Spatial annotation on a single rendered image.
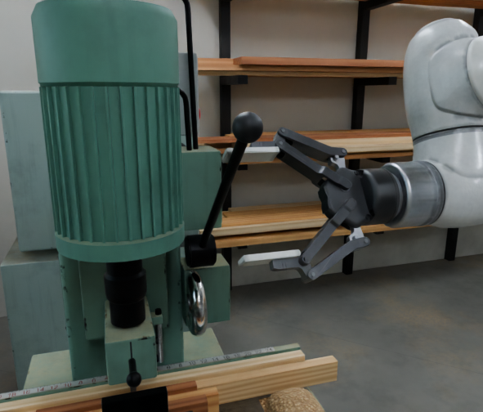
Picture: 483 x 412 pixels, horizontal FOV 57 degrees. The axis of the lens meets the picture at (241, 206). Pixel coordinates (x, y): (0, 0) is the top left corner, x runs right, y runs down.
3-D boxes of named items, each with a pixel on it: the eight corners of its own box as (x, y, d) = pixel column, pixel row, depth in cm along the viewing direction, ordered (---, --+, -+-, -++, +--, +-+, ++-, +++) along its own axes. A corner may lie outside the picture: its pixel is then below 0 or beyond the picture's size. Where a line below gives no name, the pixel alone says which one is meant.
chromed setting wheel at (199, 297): (194, 351, 79) (192, 287, 75) (182, 318, 90) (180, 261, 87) (210, 348, 79) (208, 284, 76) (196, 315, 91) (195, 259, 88)
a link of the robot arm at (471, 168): (402, 232, 66) (391, 146, 67) (486, 224, 70) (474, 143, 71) (455, 228, 55) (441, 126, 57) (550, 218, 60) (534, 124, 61)
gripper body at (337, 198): (378, 233, 62) (318, 239, 59) (364, 177, 64) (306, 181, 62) (410, 216, 55) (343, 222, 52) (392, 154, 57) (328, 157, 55)
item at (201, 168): (181, 231, 83) (178, 152, 79) (173, 218, 92) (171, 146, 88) (224, 227, 86) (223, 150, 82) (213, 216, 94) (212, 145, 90)
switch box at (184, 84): (170, 136, 88) (166, 51, 84) (163, 132, 98) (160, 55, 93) (199, 135, 90) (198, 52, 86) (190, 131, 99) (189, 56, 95)
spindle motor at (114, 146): (50, 274, 53) (16, -10, 45) (62, 230, 69) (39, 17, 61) (194, 258, 58) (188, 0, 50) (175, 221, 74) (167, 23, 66)
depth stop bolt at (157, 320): (152, 365, 75) (149, 313, 72) (151, 359, 77) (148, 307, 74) (164, 363, 75) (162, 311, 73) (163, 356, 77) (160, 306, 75)
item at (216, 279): (185, 327, 86) (184, 270, 83) (180, 311, 93) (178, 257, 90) (232, 320, 89) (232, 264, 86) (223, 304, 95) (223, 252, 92)
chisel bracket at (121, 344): (109, 396, 63) (104, 343, 61) (108, 344, 76) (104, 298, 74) (161, 387, 65) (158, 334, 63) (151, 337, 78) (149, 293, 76)
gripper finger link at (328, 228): (336, 205, 59) (344, 212, 59) (288, 266, 55) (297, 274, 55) (349, 194, 56) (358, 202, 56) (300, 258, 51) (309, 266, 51)
